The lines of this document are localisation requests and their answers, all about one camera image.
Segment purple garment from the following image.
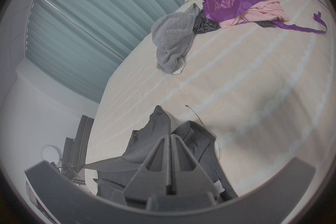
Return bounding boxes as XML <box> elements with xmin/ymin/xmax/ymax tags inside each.
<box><xmin>202</xmin><ymin>0</ymin><xmax>328</xmax><ymax>34</ymax></box>

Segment black T-shirt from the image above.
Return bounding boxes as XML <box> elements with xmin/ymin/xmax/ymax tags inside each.
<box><xmin>85</xmin><ymin>105</ymin><xmax>239</xmax><ymax>204</ymax></box>

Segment black chest of drawers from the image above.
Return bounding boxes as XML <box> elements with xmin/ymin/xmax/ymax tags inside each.
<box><xmin>71</xmin><ymin>115</ymin><xmax>95</xmax><ymax>166</ymax></box>

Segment pink garment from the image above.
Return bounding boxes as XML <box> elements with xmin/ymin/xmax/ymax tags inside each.
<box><xmin>219</xmin><ymin>0</ymin><xmax>290</xmax><ymax>29</ymax></box>

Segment grey garment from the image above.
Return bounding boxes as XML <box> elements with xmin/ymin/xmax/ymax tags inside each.
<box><xmin>151</xmin><ymin>2</ymin><xmax>202</xmax><ymax>75</ymax></box>

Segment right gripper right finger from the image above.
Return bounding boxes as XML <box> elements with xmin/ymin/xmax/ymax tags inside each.
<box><xmin>171</xmin><ymin>134</ymin><xmax>219</xmax><ymax>201</ymax></box>

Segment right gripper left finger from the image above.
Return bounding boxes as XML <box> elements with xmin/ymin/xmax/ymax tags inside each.
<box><xmin>123</xmin><ymin>135</ymin><xmax>172</xmax><ymax>204</ymax></box>

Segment black patterned garment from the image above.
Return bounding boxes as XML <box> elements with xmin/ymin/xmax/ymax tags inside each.
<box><xmin>193</xmin><ymin>10</ymin><xmax>221</xmax><ymax>34</ymax></box>

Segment black dressing table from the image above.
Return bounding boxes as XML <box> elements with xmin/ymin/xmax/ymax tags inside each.
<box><xmin>62</xmin><ymin>137</ymin><xmax>75</xmax><ymax>166</ymax></box>

